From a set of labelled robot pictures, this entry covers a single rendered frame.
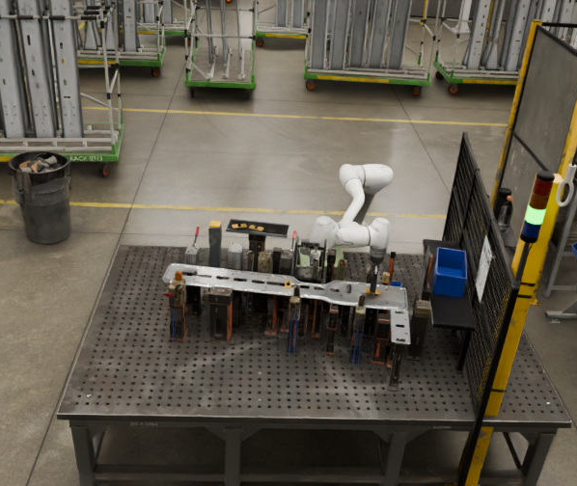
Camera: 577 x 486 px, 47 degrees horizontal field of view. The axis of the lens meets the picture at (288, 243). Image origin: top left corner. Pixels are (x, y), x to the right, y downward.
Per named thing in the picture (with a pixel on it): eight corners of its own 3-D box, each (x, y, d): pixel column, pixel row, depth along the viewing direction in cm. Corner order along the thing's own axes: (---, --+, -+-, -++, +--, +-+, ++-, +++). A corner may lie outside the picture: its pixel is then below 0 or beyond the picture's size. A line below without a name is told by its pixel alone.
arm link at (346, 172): (345, 175, 382) (368, 175, 385) (336, 159, 395) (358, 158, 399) (342, 195, 390) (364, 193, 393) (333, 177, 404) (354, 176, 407)
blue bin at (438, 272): (432, 293, 369) (436, 274, 362) (433, 265, 395) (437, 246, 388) (462, 298, 366) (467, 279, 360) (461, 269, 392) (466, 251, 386)
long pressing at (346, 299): (158, 284, 370) (158, 282, 369) (170, 263, 389) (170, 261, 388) (408, 312, 360) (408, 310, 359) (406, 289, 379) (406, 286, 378)
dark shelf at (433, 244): (432, 327, 347) (433, 323, 345) (422, 242, 424) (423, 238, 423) (475, 332, 345) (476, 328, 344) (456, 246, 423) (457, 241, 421)
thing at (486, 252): (480, 306, 341) (492, 255, 326) (474, 282, 361) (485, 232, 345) (483, 306, 341) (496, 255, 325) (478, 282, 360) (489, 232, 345)
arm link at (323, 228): (306, 241, 454) (308, 213, 442) (331, 239, 458) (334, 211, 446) (312, 254, 441) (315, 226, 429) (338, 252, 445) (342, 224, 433)
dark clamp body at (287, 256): (273, 312, 401) (276, 258, 382) (276, 300, 413) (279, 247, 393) (291, 314, 401) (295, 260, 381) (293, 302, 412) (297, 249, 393)
